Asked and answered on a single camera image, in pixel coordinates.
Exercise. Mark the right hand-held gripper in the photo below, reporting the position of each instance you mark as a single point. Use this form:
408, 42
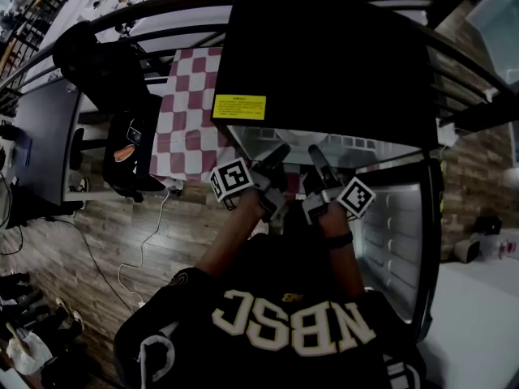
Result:
357, 197

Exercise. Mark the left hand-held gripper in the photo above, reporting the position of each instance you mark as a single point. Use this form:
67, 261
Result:
232, 178

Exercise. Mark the black mini fridge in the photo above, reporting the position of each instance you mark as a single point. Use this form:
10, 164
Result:
324, 63

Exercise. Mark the person's right forearm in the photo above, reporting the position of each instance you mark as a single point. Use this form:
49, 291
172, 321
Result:
342, 266

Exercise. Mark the person's left forearm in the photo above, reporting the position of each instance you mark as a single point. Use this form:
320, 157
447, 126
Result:
231, 237

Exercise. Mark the black wristband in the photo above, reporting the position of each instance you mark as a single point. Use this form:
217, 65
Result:
340, 240

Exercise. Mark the red white checkered cloth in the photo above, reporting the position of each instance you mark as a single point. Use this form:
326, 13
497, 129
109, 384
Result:
188, 116

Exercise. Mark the white power adapter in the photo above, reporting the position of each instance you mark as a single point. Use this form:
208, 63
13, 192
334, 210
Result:
447, 135

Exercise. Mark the black bag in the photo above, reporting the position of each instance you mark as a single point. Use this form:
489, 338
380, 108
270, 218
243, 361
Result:
129, 164

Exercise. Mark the person's black printed shirt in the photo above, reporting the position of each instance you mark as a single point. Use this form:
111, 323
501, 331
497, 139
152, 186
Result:
284, 322

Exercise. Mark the grey small appliance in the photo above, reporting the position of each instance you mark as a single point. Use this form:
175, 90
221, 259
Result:
467, 250

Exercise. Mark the white sneaker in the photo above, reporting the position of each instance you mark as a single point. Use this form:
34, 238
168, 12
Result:
84, 185

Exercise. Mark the black jacket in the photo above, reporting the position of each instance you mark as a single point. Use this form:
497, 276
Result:
101, 63

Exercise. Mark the white printed bag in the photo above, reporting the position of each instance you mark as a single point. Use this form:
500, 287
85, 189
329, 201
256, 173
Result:
500, 246

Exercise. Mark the clear plastic container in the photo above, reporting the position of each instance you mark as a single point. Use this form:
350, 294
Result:
496, 26

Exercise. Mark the dark desk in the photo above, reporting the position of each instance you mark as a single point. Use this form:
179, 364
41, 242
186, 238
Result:
44, 136

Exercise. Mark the pile of dark shoes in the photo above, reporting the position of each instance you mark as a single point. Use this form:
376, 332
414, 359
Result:
28, 306

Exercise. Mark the white plastic bag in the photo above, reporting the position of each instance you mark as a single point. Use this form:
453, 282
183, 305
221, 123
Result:
28, 351

